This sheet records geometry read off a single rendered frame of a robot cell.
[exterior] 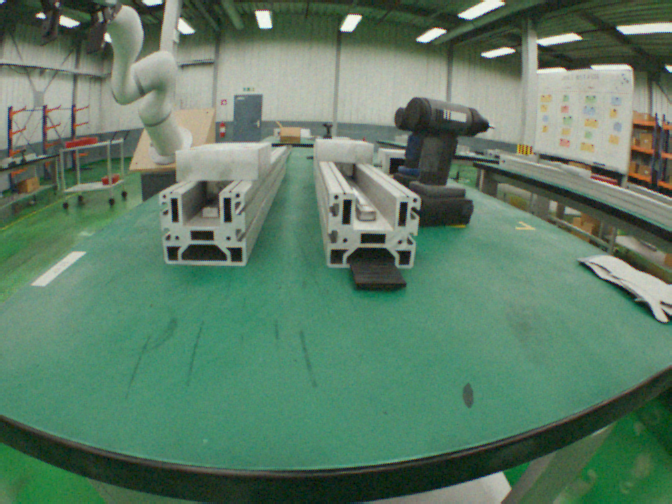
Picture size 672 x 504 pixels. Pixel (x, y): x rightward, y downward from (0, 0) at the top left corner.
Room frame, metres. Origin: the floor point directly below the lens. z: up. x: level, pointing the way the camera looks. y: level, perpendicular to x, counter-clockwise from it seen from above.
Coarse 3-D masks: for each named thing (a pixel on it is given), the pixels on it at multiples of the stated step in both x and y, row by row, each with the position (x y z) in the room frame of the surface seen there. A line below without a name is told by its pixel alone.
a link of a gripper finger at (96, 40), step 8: (112, 16) 0.39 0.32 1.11; (96, 24) 0.37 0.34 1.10; (104, 24) 0.37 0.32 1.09; (96, 32) 0.37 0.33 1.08; (104, 32) 0.37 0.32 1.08; (88, 40) 0.37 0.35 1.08; (96, 40) 0.37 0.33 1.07; (104, 40) 0.38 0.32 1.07; (88, 48) 0.37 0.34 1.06; (96, 48) 0.37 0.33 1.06
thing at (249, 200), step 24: (168, 192) 0.34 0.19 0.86; (192, 192) 0.38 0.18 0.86; (240, 192) 0.35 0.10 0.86; (264, 192) 0.53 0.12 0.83; (168, 216) 0.34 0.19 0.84; (192, 216) 0.38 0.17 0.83; (216, 216) 0.39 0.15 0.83; (240, 216) 0.35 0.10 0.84; (264, 216) 0.53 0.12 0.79; (168, 240) 0.34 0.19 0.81; (192, 240) 0.34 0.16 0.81; (216, 240) 0.35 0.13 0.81; (240, 240) 0.35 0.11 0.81; (192, 264) 0.34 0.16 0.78; (216, 264) 0.35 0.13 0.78; (240, 264) 0.35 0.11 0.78
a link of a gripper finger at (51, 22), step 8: (40, 0) 0.26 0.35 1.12; (48, 0) 0.26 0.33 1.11; (48, 8) 0.27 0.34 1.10; (48, 16) 0.27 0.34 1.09; (56, 16) 0.28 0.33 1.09; (48, 24) 0.27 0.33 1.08; (56, 24) 0.28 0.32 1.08; (48, 32) 0.28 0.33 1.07; (56, 32) 0.28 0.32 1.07; (40, 40) 0.28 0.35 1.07; (48, 40) 0.28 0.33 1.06
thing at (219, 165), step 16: (208, 144) 0.55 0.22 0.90; (224, 144) 0.53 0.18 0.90; (240, 144) 0.52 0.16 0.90; (256, 144) 0.52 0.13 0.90; (176, 160) 0.41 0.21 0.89; (192, 160) 0.41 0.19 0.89; (208, 160) 0.41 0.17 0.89; (224, 160) 0.42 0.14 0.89; (240, 160) 0.42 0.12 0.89; (256, 160) 0.42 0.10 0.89; (176, 176) 0.41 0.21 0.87; (192, 176) 0.41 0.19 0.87; (208, 176) 0.41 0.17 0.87; (224, 176) 0.42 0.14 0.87; (240, 176) 0.42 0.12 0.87; (256, 176) 0.42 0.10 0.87; (208, 192) 0.43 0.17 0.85
